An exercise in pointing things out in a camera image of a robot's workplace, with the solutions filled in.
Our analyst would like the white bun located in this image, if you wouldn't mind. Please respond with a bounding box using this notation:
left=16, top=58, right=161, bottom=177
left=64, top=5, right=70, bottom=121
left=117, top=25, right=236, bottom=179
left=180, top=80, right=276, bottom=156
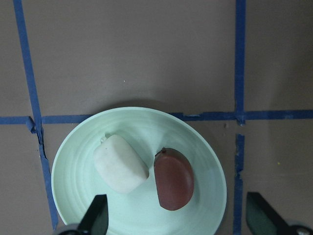
left=93, top=135, right=149, bottom=194

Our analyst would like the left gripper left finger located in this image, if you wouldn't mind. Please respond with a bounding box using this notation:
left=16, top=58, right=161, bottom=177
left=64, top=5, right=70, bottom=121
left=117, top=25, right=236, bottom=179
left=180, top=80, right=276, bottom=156
left=77, top=194, right=108, bottom=235

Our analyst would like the brown bun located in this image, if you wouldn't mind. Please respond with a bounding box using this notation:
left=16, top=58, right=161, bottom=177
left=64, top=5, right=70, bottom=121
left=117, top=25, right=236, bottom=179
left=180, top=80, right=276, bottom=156
left=154, top=147, right=194, bottom=211

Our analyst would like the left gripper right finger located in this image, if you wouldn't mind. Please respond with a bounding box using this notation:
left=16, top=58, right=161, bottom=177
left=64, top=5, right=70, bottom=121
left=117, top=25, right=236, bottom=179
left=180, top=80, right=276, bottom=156
left=246, top=192, right=290, bottom=235

